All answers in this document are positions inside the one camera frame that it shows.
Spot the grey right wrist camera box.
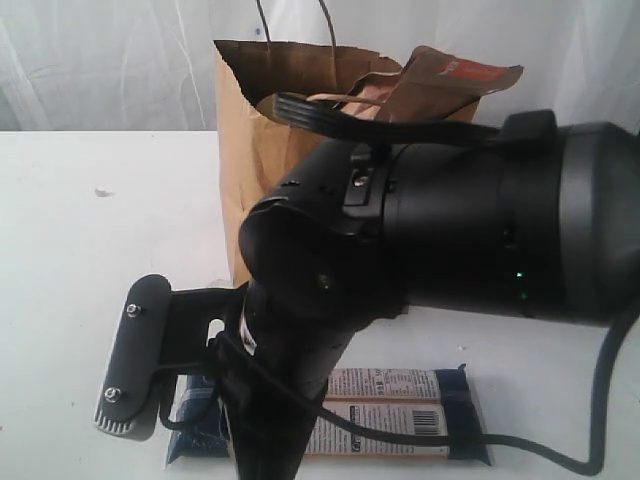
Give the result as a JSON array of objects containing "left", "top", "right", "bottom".
[{"left": 94, "top": 274, "right": 246, "bottom": 441}]

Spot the long dark noodle package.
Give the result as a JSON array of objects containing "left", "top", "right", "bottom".
[{"left": 165, "top": 364, "right": 491, "bottom": 465}]

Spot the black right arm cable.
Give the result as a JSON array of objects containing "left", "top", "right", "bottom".
[{"left": 159, "top": 92, "right": 640, "bottom": 476}]

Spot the brown kraft pouch orange label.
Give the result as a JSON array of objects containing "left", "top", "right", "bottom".
[{"left": 349, "top": 45, "right": 525, "bottom": 124}]

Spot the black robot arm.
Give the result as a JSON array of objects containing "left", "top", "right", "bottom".
[{"left": 221, "top": 111, "right": 639, "bottom": 479}]

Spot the small clear plastic scrap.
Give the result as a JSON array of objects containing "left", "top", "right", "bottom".
[{"left": 94, "top": 189, "right": 113, "bottom": 198}]

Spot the brown paper bag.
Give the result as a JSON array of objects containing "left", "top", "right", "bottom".
[{"left": 214, "top": 38, "right": 401, "bottom": 286}]

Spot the clear nut jar yellow lid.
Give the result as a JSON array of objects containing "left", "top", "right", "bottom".
[{"left": 255, "top": 95, "right": 274, "bottom": 119}]

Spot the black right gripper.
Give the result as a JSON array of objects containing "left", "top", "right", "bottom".
[{"left": 218, "top": 281, "right": 355, "bottom": 479}]

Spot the clear tape scrap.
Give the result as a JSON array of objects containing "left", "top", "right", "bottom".
[{"left": 208, "top": 278, "right": 233, "bottom": 289}]

